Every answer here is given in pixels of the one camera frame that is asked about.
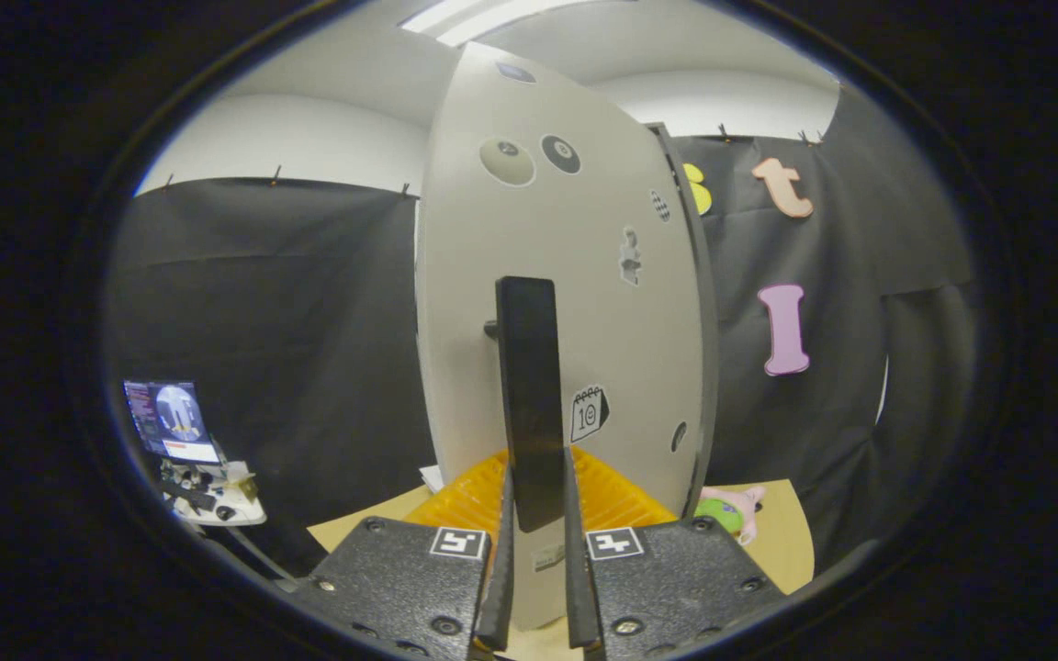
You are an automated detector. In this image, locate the grey shoe cabinet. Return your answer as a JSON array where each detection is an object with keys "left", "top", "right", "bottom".
[{"left": 647, "top": 122, "right": 721, "bottom": 517}]

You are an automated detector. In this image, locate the black backdrop cloth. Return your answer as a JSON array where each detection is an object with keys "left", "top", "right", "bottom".
[{"left": 102, "top": 83, "right": 980, "bottom": 588}]

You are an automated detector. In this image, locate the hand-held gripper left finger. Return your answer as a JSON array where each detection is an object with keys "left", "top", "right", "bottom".
[{"left": 295, "top": 447, "right": 516, "bottom": 661}]

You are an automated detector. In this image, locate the cluttered white stand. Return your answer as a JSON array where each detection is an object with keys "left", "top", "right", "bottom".
[{"left": 160, "top": 457, "right": 268, "bottom": 527}]

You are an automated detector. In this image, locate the green and pink plush toy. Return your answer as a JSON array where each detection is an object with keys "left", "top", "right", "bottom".
[{"left": 694, "top": 485, "right": 766, "bottom": 544}]

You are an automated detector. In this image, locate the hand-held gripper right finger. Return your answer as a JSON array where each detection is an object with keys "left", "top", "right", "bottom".
[{"left": 564, "top": 447, "right": 787, "bottom": 661}]

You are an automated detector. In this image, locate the white shoe cabinet door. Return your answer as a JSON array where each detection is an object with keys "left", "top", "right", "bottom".
[{"left": 414, "top": 41, "right": 709, "bottom": 634}]

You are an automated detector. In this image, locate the computer monitor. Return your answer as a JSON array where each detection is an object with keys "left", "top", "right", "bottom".
[{"left": 122, "top": 379, "right": 220, "bottom": 465}]

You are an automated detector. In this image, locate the long ceiling light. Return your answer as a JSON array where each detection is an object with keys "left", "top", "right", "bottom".
[{"left": 400, "top": 0, "right": 585, "bottom": 47}]

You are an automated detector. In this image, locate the black door handle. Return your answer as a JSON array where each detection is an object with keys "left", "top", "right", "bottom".
[{"left": 485, "top": 275, "right": 568, "bottom": 533}]

